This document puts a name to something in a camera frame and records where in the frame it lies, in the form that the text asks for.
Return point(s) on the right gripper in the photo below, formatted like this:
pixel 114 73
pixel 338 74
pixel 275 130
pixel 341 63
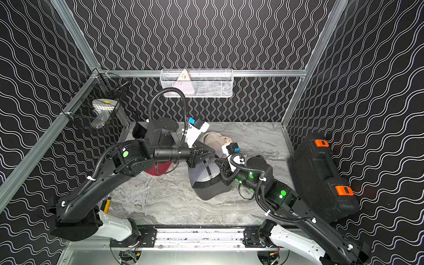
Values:
pixel 228 174

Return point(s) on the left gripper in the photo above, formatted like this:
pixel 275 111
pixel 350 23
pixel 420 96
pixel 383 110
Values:
pixel 192 157

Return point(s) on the cream baseball cap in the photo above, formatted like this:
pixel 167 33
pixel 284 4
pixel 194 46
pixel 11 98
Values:
pixel 218 142

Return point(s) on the red baseball cap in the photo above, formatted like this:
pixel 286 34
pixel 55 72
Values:
pixel 159 169

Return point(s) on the navy baseball cap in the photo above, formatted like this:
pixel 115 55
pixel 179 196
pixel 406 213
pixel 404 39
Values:
pixel 138 131

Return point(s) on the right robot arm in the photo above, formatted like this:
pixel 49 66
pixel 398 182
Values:
pixel 290 223

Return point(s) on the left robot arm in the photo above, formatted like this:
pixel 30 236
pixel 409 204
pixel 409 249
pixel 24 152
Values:
pixel 76 216

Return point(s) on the pink triangular card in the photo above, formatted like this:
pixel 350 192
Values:
pixel 184 83

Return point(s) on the black orange tool case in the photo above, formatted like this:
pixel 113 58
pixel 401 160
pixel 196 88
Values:
pixel 318 182

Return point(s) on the white object in black basket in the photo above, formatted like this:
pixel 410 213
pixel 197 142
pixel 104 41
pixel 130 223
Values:
pixel 103 109

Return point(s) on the white wire basket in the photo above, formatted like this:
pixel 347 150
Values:
pixel 208 83

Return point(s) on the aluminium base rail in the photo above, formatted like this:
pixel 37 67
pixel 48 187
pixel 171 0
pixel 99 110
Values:
pixel 209 239

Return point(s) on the yellow handled screwdriver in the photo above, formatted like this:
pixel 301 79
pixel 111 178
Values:
pixel 106 205

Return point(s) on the black wire basket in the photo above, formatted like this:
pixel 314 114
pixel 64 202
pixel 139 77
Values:
pixel 104 86

